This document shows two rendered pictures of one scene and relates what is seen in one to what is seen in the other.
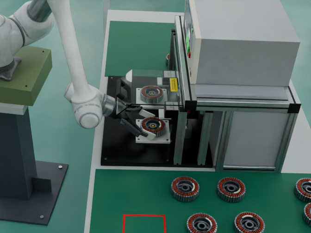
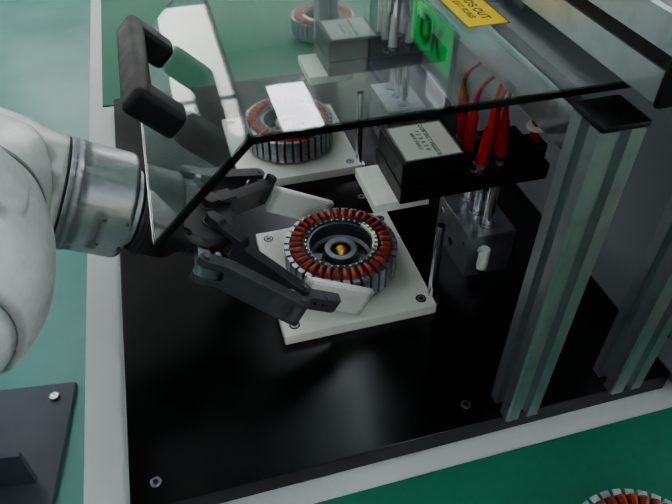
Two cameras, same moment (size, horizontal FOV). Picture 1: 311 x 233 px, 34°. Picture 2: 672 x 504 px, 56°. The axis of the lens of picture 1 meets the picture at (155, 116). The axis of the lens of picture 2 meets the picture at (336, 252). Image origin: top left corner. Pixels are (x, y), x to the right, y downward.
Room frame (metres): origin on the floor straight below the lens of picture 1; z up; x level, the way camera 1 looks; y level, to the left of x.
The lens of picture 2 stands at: (1.26, 0.11, 1.23)
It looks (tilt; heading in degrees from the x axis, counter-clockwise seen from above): 43 degrees down; 348
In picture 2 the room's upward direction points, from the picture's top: straight up
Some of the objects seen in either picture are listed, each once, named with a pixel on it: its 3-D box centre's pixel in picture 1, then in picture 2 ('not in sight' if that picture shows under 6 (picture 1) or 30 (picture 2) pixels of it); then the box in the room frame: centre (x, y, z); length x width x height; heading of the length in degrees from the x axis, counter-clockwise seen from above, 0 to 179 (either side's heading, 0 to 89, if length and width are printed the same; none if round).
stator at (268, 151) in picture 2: not in sight; (288, 129); (1.95, 0.02, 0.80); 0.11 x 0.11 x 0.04
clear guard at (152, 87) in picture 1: (158, 92); (376, 59); (1.65, 0.00, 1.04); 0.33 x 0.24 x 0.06; 94
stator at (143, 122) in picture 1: (152, 126); (340, 253); (1.71, 0.01, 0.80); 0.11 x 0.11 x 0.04
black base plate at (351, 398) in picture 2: (155, 117); (324, 210); (1.83, 0.00, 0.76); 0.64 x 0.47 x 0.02; 4
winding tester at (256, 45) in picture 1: (235, 34); not in sight; (1.84, -0.31, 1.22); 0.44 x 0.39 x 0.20; 4
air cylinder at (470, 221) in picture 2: (185, 128); (473, 230); (1.72, -0.14, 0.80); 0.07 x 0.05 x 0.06; 4
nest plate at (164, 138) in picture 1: (152, 131); (340, 271); (1.71, 0.01, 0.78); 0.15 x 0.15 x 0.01; 4
